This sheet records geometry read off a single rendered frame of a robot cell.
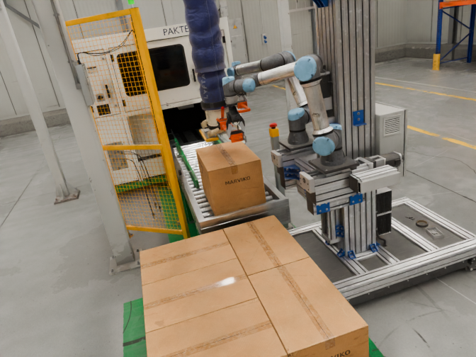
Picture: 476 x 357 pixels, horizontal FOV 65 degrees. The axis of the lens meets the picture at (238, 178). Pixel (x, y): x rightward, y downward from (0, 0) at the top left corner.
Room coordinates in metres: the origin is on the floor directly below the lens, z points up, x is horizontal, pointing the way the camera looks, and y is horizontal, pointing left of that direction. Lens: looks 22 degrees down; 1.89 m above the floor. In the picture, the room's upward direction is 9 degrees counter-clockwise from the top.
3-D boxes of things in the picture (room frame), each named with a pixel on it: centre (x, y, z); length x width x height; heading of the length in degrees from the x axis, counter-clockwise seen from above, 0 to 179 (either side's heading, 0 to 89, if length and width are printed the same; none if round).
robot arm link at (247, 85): (2.23, -0.13, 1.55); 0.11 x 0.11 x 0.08; 60
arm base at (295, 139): (2.58, -0.47, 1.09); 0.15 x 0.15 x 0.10
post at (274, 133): (3.16, -0.37, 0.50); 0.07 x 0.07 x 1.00; 13
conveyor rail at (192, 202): (3.56, 0.56, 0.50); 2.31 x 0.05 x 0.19; 13
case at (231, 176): (2.83, 0.07, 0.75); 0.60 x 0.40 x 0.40; 11
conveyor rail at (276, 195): (3.70, -0.07, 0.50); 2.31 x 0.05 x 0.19; 13
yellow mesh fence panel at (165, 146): (3.32, 0.91, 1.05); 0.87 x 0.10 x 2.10; 65
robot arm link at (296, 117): (2.58, -0.48, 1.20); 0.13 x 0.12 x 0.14; 132
